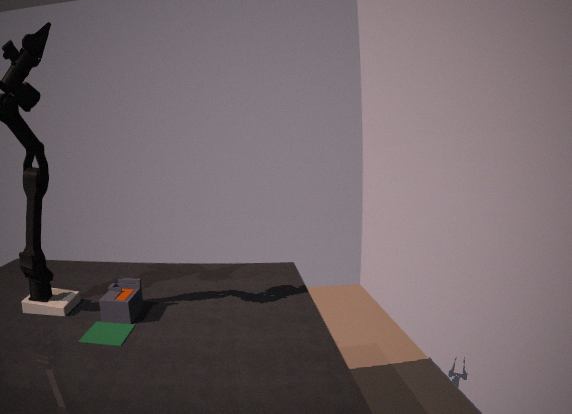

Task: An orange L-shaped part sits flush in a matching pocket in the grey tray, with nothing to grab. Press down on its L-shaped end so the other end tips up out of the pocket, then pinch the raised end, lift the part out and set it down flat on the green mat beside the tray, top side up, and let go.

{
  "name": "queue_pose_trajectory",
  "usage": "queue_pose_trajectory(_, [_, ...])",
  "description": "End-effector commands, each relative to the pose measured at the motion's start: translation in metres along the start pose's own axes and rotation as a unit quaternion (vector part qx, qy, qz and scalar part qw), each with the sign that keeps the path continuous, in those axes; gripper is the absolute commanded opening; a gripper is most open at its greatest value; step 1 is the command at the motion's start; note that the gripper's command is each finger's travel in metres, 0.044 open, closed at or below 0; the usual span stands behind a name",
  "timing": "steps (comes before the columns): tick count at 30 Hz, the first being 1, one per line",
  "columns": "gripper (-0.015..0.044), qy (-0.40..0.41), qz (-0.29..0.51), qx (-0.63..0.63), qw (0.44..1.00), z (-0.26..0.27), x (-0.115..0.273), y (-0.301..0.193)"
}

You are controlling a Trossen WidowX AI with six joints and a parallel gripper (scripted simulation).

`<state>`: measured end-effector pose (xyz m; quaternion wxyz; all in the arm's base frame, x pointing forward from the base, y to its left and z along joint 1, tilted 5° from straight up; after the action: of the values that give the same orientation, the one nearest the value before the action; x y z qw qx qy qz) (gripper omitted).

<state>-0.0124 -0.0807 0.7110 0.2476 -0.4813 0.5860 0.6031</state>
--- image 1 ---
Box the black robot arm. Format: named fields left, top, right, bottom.
left=0, top=68, right=54, bottom=302

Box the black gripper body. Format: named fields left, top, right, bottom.
left=10, top=34, right=44, bottom=78

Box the orange l-shaped part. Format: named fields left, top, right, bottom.
left=116, top=288, right=135, bottom=301

